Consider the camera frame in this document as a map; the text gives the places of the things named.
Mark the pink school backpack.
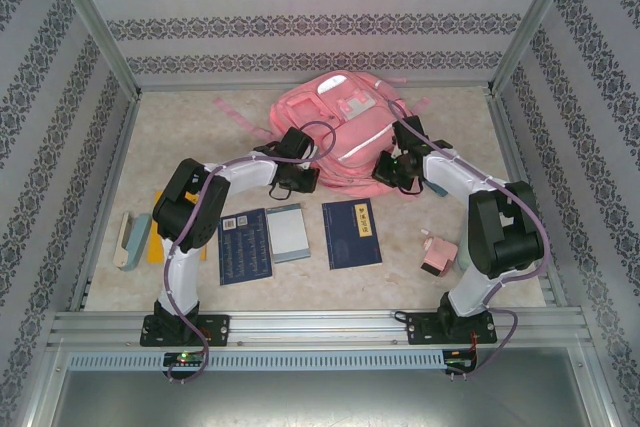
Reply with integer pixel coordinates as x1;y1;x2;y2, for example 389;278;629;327
212;69;432;199

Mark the grey white notebook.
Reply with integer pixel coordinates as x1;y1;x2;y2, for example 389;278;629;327
264;203;311;264

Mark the dark blue book yellow label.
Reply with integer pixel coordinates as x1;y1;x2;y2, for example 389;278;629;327
321;198;384;272

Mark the small pink box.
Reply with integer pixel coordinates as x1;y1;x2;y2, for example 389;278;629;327
419;227;459;278

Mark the dark blue book with codes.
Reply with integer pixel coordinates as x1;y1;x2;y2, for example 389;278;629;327
218;207;275;287

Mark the right controller board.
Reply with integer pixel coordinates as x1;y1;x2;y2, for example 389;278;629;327
444;349;479;373

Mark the controller board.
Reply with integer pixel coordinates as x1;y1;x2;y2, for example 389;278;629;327
444;349;479;373
163;350;207;367

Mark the left controller board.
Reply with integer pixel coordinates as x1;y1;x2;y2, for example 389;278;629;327
163;350;207;367

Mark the grey metal panel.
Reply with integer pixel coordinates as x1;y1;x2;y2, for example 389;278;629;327
29;369;616;427

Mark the aluminium side rail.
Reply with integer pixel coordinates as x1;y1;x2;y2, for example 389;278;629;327
68;91;144;312
487;91;569;307

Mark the aluminium back rail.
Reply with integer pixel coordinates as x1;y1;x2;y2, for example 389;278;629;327
134;79;496;94

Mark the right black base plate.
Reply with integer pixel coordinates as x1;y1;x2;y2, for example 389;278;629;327
405;311;499;347

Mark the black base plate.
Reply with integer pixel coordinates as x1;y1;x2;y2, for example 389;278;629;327
139;314;232;348
405;311;499;347

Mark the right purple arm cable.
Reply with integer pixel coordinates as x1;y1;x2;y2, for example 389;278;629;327
387;98;551;382

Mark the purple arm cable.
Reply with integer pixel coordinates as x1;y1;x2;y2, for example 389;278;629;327
387;98;551;382
162;120;337;384

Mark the aluminium mounting rail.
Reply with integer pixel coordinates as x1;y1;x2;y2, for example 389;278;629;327
47;309;586;348

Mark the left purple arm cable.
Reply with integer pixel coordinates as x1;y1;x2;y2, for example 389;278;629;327
162;120;337;384

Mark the aluminium frame post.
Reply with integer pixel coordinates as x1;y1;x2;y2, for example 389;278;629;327
487;0;586;98
42;0;144;101

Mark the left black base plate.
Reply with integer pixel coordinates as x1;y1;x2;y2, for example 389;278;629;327
139;314;232;348

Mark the slotted grey cable duct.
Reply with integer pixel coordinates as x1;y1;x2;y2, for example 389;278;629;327
67;350;446;372

